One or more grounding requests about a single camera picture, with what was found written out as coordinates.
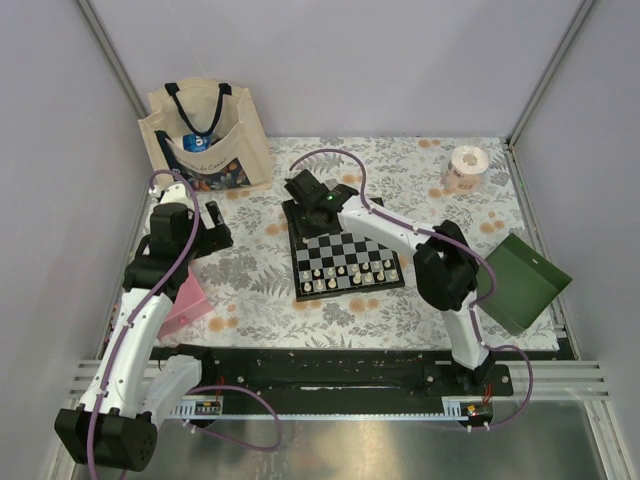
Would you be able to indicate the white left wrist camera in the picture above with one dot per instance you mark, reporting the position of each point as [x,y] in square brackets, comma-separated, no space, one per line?
[175,193]

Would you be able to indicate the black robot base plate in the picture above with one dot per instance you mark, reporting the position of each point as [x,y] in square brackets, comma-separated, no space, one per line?
[338,382]

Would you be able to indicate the floral patterned table mat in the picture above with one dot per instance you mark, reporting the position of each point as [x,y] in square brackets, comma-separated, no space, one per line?
[250,285]

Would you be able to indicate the cream canvas tote bag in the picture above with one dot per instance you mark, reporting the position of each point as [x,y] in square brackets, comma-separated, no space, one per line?
[239,156]

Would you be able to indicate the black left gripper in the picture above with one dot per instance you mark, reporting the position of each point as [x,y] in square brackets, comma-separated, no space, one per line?
[215,238]

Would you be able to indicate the white slotted cable duct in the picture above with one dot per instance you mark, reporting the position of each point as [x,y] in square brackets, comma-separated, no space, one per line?
[197,408]

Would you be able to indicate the dark green plastic box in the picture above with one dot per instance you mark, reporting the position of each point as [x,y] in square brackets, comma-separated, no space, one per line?
[527,283]

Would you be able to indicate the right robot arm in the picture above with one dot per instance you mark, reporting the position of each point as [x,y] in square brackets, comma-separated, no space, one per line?
[445,267]

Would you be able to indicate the pink plastic box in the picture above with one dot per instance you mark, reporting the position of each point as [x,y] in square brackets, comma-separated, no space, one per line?
[190,305]

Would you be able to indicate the black magnetic chess board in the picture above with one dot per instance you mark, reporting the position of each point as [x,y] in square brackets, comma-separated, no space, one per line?
[341,249]

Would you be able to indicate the blue white bottle in bag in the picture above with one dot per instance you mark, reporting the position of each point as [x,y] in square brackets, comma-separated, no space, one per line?
[195,143]

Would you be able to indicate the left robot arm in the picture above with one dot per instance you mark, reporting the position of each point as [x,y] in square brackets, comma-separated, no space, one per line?
[117,420]

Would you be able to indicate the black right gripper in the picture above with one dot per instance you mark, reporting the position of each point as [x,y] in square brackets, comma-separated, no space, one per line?
[306,233]

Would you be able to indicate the pink wrapped toilet paper roll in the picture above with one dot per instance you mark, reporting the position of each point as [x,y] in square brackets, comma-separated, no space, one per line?
[465,169]

